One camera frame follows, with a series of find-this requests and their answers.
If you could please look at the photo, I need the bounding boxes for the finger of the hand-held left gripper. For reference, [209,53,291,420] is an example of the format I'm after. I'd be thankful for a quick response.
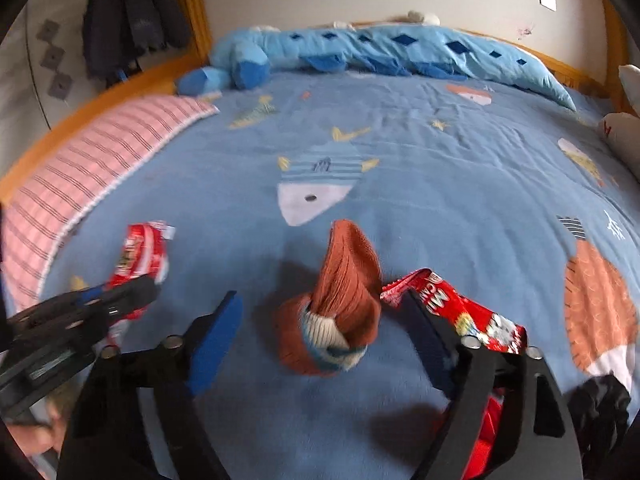
[60,301,151,356]
[7,275,161,333]

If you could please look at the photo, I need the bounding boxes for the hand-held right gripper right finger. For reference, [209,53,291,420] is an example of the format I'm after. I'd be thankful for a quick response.
[399,291,585,480]

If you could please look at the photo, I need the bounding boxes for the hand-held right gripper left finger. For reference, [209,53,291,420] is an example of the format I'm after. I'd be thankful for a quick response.
[57,290,244,480]

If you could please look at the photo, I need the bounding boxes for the long red snack wrapper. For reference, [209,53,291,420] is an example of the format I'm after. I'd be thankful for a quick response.
[381,268,530,356]

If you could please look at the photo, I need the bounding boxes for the red white snack packet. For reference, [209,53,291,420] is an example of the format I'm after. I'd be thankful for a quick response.
[102,220,176,351]

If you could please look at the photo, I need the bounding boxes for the pink plaid pillow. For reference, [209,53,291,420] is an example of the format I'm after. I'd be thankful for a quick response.
[0,95,221,311]

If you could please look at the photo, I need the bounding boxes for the blue fish print blanket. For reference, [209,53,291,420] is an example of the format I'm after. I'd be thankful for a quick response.
[0,67,640,480]

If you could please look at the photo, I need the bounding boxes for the black hair scrunchie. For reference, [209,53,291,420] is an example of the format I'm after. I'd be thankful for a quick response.
[567,372,633,461]

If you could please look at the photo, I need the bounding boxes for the white wardrobe grey diamonds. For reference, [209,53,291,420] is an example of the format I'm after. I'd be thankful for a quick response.
[0,0,176,171]

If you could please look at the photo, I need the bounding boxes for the dark hanging jackets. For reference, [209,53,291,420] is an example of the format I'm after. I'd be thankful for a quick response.
[81,0,193,81]

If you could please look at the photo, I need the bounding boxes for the folded cream quilt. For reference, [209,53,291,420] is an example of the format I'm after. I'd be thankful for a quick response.
[600,64,640,183]

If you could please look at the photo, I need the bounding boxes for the long blue dinosaur plush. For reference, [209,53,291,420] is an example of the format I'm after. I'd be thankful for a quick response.
[175,25,577,112]

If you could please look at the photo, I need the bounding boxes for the wooden bunk bed frame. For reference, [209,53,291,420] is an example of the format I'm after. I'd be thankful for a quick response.
[0,0,631,201]

